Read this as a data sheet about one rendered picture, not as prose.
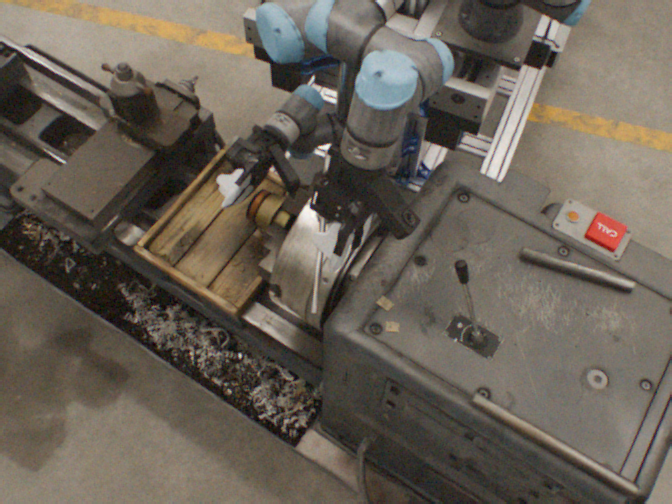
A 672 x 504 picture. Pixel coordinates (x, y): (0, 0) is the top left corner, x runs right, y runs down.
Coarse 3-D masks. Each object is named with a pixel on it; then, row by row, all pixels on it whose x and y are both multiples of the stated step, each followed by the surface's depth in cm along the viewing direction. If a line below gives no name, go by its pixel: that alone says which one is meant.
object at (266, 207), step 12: (264, 192) 149; (252, 204) 148; (264, 204) 147; (276, 204) 147; (252, 216) 149; (264, 216) 147; (276, 216) 147; (288, 216) 147; (264, 228) 148; (288, 228) 152
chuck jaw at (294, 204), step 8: (320, 176) 142; (312, 184) 143; (296, 192) 149; (304, 192) 144; (312, 192) 143; (288, 200) 146; (296, 200) 145; (304, 200) 144; (288, 208) 146; (296, 208) 146; (296, 216) 146
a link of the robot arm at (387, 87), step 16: (368, 64) 90; (384, 64) 90; (400, 64) 91; (368, 80) 90; (384, 80) 89; (400, 80) 89; (416, 80) 93; (368, 96) 91; (384, 96) 90; (400, 96) 91; (416, 96) 95; (352, 112) 95; (368, 112) 92; (384, 112) 92; (400, 112) 93; (352, 128) 96; (368, 128) 94; (384, 128) 94; (400, 128) 96; (368, 144) 96; (384, 144) 96
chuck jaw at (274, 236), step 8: (272, 224) 146; (272, 232) 145; (280, 232) 146; (264, 240) 148; (272, 240) 144; (280, 240) 144; (264, 248) 144; (272, 248) 143; (264, 256) 146; (272, 256) 142; (264, 264) 140; (272, 264) 141; (264, 272) 141; (272, 288) 140; (280, 296) 141
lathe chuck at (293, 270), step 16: (304, 208) 133; (304, 224) 132; (288, 240) 133; (304, 240) 132; (288, 256) 133; (304, 256) 132; (272, 272) 136; (288, 272) 134; (304, 272) 133; (288, 288) 136; (304, 288) 134; (288, 304) 140; (304, 304) 136; (304, 320) 143
